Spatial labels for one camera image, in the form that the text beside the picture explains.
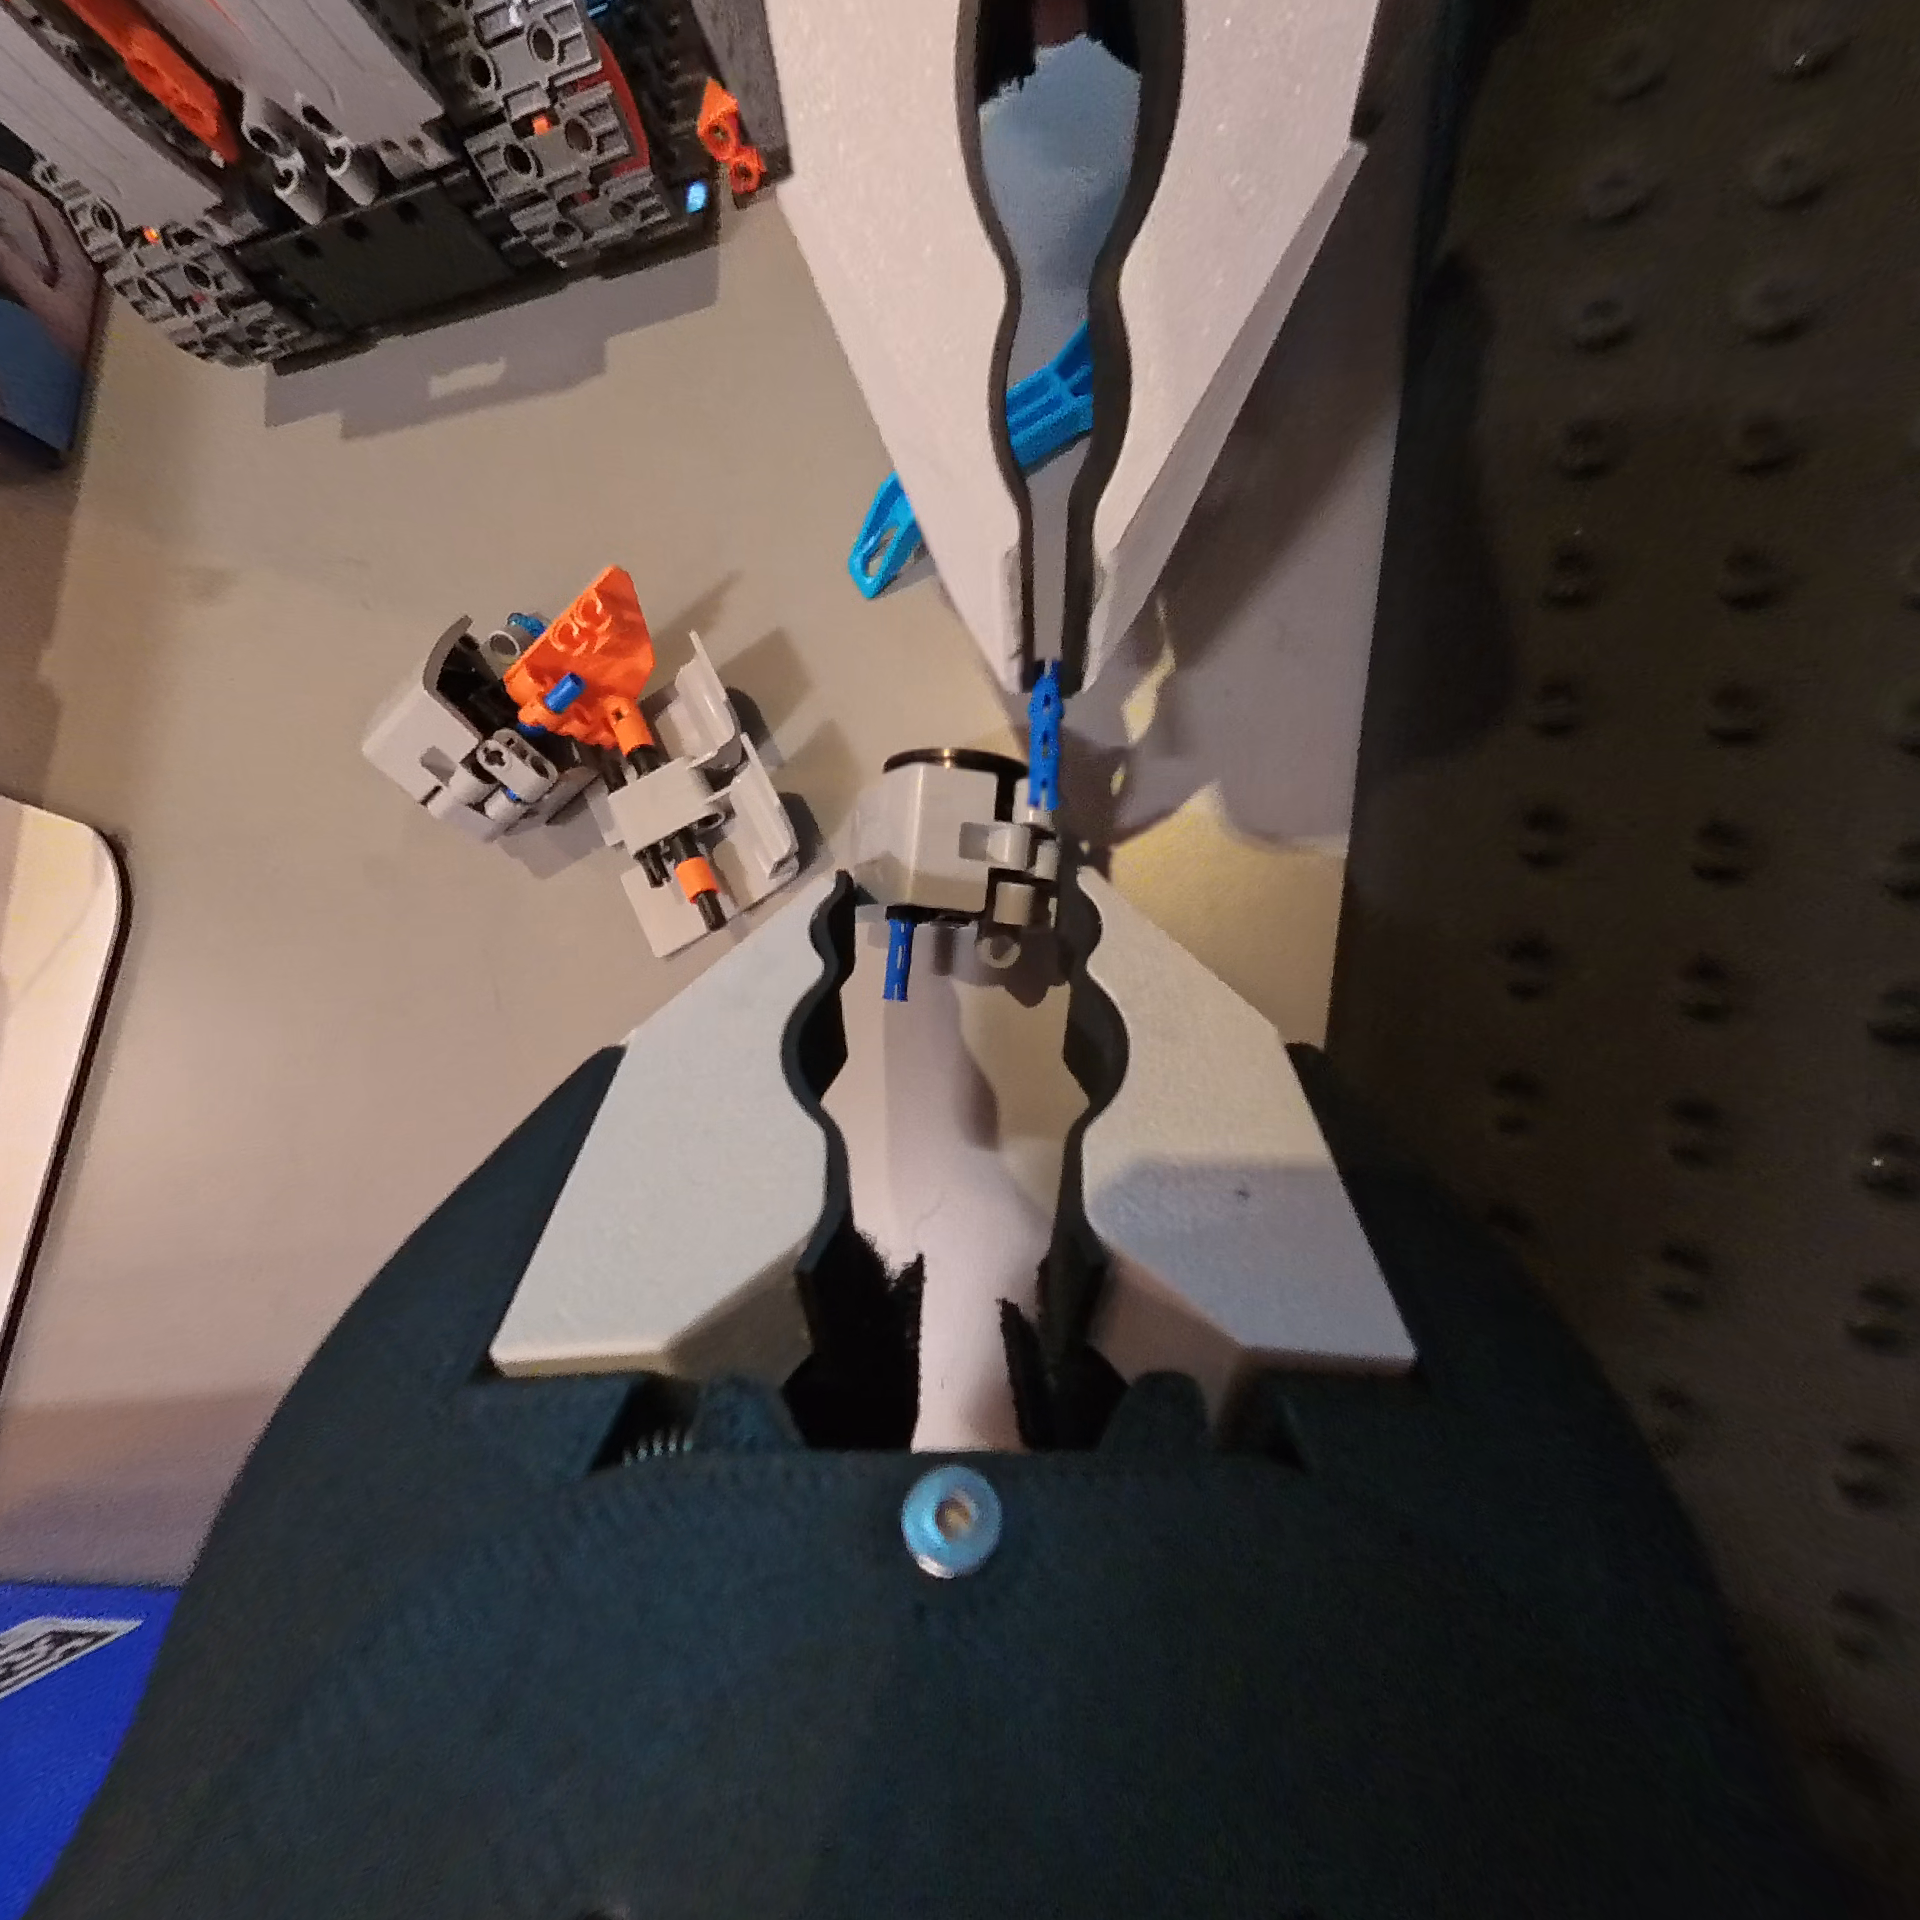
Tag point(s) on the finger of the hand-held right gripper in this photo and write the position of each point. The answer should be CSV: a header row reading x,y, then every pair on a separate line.
x,y
888,226
1260,226

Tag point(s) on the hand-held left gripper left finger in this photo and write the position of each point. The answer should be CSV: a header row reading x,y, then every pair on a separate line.
x,y
661,1199

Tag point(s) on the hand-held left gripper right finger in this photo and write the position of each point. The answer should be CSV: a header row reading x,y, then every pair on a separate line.
x,y
1245,1199

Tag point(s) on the grey orange axle assembly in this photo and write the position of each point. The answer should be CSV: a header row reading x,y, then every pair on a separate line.
x,y
706,810

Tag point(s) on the grey black wheel Lego assembly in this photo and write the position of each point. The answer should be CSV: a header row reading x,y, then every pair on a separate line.
x,y
917,840

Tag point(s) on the small blue beam piece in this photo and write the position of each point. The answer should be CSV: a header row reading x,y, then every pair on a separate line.
x,y
1046,736

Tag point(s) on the black wheel hub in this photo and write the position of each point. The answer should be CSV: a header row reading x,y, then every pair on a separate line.
x,y
961,758

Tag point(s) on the light blue plastic tool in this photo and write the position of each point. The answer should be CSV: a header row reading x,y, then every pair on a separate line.
x,y
1052,408

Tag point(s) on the grey orange toy robot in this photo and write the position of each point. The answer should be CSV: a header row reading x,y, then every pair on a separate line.
x,y
299,151

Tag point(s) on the black dimpled panel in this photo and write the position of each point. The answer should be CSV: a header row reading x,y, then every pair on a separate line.
x,y
1651,749

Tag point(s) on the blue robot kit box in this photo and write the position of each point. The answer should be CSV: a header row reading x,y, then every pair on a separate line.
x,y
47,330

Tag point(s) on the blue plastic bin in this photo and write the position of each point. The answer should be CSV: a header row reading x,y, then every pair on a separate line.
x,y
60,1725

